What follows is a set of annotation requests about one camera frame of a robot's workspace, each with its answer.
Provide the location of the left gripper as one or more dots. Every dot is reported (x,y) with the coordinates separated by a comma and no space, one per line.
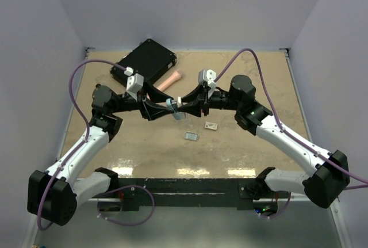
(150,111)

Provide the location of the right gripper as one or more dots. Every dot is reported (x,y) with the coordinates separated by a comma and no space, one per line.
(194,108)

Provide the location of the blue white stapler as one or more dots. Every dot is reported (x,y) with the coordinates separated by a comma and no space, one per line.
(173,105)

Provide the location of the staple box sleeve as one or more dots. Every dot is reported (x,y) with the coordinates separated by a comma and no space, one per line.
(211,126)

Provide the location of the staple tray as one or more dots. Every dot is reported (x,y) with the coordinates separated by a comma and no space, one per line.
(191,136)

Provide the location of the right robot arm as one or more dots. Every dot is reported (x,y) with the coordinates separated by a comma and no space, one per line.
(321,179)

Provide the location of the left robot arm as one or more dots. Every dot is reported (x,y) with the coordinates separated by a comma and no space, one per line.
(55,194)

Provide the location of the pink cylindrical tube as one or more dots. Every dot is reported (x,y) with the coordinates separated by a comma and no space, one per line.
(175,76)

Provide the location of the black hard case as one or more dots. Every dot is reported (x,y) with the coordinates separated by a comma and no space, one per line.
(149,59)

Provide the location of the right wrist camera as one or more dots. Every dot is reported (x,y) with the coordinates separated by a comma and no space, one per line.
(207,78)

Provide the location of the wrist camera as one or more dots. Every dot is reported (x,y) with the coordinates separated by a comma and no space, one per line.
(134,83)
(207,78)

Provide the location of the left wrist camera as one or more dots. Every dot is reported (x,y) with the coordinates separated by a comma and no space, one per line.
(134,83)

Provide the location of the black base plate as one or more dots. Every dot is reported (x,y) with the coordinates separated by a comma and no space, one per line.
(188,192)

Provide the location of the aluminium rail frame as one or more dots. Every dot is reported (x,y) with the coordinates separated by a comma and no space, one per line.
(56,193)

